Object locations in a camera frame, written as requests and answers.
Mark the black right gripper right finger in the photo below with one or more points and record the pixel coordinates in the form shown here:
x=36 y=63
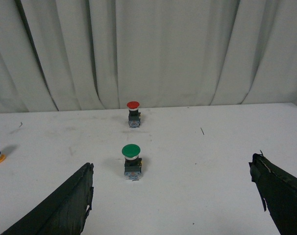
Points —
x=278 y=191

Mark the green push button switch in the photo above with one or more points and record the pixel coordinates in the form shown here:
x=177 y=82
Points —
x=133 y=163

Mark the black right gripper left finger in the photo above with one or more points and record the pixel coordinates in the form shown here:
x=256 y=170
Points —
x=63 y=212

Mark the red push button switch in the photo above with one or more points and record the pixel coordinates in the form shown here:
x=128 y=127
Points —
x=134 y=117

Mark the white curtain backdrop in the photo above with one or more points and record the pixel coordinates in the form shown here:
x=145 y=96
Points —
x=69 y=55

